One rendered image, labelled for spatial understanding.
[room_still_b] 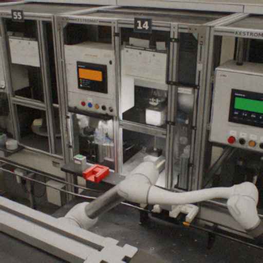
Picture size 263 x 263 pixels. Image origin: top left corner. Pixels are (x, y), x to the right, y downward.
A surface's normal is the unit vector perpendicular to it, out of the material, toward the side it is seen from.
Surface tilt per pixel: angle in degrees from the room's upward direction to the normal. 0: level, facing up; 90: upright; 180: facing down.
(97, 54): 90
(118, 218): 0
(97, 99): 90
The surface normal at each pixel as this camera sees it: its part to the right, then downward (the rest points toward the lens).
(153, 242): 0.00, -0.91
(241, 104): -0.50, 0.36
